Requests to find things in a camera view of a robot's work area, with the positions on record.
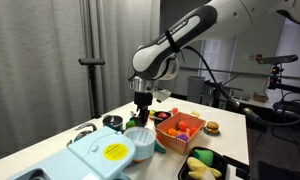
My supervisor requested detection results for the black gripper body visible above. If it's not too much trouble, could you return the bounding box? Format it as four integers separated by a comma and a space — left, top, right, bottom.
133, 91, 155, 110

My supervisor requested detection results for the white ribbed bowl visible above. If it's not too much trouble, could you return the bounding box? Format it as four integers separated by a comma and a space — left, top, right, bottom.
122, 126, 157, 161

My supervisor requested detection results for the light blue toy appliance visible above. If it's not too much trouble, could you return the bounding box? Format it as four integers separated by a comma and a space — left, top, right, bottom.
8, 126, 137, 180

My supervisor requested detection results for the black toy bowl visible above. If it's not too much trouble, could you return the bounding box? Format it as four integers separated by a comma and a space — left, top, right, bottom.
152, 110, 173, 127

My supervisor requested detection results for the dark lidded cup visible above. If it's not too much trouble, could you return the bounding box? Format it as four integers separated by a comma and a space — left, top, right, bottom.
102, 114, 124, 132

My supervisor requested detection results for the toy watermelon slice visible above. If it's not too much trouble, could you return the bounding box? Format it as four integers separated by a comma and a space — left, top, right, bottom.
153, 138, 168, 155

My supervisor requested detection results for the orange dotted paper box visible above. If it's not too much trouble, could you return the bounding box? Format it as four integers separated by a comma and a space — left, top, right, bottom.
154, 111, 207, 156

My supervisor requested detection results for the purple toy fruit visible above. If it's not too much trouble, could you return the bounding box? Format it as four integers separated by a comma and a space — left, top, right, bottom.
176, 133, 190, 142

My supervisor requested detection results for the pale yellow toy food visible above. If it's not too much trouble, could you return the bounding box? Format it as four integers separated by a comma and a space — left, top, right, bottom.
189, 110, 201, 119

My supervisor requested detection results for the red orange toy fruit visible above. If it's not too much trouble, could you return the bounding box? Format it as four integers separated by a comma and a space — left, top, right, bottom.
188, 126, 199, 137

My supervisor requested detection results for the grey computer case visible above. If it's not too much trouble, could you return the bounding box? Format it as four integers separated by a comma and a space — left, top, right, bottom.
186, 75, 206, 104

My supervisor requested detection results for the grey teal hand tool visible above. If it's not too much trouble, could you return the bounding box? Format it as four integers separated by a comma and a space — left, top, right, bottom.
66, 122, 98, 148

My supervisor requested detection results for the black tripod stand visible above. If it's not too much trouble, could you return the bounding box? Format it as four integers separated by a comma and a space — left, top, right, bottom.
77, 57, 106, 120

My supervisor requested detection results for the toy burger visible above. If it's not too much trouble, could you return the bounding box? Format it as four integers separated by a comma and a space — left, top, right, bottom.
203, 121, 221, 137

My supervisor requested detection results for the green plush vegetable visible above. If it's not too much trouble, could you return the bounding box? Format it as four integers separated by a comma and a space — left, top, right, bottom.
192, 148, 215, 167

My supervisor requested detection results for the yellow plush banana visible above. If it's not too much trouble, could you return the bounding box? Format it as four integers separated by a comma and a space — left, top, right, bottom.
186, 156, 223, 180

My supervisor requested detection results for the black plastic tray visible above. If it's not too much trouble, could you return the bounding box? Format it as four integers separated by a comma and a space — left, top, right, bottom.
177, 146, 229, 180

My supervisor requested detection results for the small cardboard box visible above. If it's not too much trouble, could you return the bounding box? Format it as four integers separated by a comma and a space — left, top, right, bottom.
252, 91, 270, 103

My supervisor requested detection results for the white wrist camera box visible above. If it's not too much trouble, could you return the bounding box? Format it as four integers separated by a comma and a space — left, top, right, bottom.
152, 88, 172, 104

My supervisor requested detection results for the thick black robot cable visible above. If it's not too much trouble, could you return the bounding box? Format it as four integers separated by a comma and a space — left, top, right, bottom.
182, 45, 300, 128

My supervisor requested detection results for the black table edge bracket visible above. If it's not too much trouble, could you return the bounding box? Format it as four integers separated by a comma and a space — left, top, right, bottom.
222, 154, 251, 180

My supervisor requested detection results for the black camera on stand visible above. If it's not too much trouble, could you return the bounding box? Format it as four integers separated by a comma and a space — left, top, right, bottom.
256, 54, 299, 91

